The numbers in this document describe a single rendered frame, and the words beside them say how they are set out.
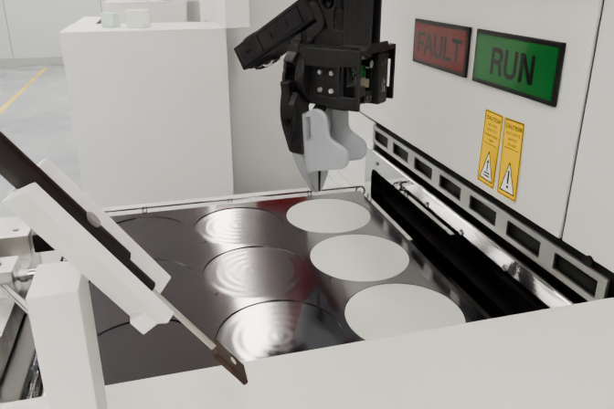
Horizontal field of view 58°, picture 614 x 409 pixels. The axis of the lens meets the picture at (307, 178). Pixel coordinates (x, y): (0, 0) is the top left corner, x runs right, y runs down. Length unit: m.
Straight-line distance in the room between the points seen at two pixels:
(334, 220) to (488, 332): 0.32
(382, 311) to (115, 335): 0.22
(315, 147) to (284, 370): 0.27
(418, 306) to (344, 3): 0.27
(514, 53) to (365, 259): 0.24
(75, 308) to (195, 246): 0.36
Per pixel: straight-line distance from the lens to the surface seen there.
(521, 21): 0.50
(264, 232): 0.63
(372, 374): 0.33
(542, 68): 0.47
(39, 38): 8.54
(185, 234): 0.64
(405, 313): 0.49
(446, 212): 0.60
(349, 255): 0.58
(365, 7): 0.49
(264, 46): 0.56
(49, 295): 0.25
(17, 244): 0.68
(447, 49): 0.60
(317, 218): 0.66
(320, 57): 0.50
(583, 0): 0.45
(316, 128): 0.53
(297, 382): 0.32
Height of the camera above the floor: 1.17
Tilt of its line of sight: 20 degrees down
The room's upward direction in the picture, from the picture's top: straight up
